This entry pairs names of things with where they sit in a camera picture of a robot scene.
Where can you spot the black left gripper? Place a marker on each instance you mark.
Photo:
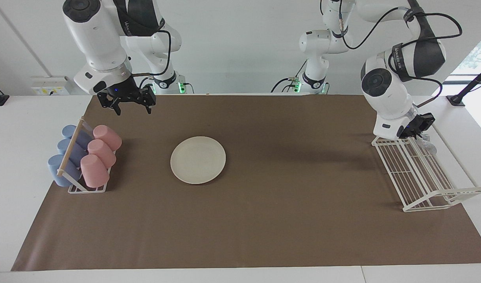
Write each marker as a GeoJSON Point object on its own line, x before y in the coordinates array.
{"type": "Point", "coordinates": [419, 124]}

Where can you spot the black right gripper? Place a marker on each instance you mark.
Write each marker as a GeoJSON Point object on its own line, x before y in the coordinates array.
{"type": "Point", "coordinates": [124, 92]}

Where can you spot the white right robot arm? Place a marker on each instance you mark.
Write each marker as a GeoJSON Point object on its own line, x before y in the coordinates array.
{"type": "Point", "coordinates": [94, 35]}

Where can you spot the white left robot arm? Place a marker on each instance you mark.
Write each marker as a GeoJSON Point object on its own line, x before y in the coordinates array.
{"type": "Point", "coordinates": [386, 98]}

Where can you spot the cream round plate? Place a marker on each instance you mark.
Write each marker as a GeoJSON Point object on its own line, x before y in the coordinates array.
{"type": "Point", "coordinates": [198, 160]}

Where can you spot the pink plastic cup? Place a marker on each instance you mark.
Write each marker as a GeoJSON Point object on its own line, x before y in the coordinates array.
{"type": "Point", "coordinates": [102, 152]}
{"type": "Point", "coordinates": [94, 171]}
{"type": "Point", "coordinates": [107, 136]}

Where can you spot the blue plastic cup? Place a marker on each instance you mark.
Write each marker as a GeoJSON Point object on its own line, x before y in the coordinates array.
{"type": "Point", "coordinates": [57, 171]}
{"type": "Point", "coordinates": [82, 137]}
{"type": "Point", "coordinates": [77, 153]}

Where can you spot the brown table mat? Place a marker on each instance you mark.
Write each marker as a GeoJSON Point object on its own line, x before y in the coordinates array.
{"type": "Point", "coordinates": [283, 196]}

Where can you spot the white wall power outlet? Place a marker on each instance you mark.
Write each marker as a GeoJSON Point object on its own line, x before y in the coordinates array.
{"type": "Point", "coordinates": [47, 88]}

